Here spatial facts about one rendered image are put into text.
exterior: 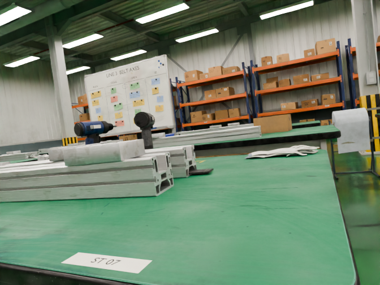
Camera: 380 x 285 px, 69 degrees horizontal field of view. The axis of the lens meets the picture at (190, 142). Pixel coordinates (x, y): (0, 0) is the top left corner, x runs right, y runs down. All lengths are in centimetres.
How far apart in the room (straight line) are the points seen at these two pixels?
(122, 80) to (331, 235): 405
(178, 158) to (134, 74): 343
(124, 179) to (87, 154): 11
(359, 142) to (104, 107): 363
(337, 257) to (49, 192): 65
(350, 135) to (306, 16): 789
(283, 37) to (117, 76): 809
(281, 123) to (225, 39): 956
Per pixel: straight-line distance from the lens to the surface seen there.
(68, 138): 920
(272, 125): 257
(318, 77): 1009
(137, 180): 63
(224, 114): 1055
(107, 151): 64
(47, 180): 78
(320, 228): 37
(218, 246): 33
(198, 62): 1215
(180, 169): 77
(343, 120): 406
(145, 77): 404
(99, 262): 35
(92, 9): 892
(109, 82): 442
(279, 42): 1136
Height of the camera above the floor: 92
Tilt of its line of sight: 3 degrees down
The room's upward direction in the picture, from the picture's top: 7 degrees counter-clockwise
